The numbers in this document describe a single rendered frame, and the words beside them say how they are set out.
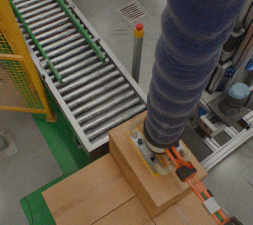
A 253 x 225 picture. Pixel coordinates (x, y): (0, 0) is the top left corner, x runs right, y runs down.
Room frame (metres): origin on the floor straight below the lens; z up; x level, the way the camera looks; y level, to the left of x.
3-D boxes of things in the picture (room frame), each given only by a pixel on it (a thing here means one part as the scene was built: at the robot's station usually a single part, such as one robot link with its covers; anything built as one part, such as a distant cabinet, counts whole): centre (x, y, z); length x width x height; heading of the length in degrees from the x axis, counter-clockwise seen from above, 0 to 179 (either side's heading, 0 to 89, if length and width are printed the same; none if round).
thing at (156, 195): (0.73, -0.22, 0.74); 0.60 x 0.40 x 0.40; 34
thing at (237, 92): (1.05, -0.73, 1.20); 0.13 x 0.12 x 0.14; 64
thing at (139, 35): (1.80, -0.09, 0.50); 0.07 x 0.07 x 1.00; 35
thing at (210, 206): (0.35, -0.48, 1.18); 0.07 x 0.07 x 0.04; 34
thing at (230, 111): (1.05, -0.72, 1.09); 0.15 x 0.15 x 0.10
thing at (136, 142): (0.68, -0.14, 1.08); 0.34 x 0.10 x 0.05; 34
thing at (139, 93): (2.19, 0.40, 0.50); 2.31 x 0.05 x 0.19; 35
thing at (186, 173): (0.53, -0.36, 1.18); 0.10 x 0.08 x 0.06; 124
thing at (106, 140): (1.05, 0.00, 0.58); 0.70 x 0.03 x 0.06; 125
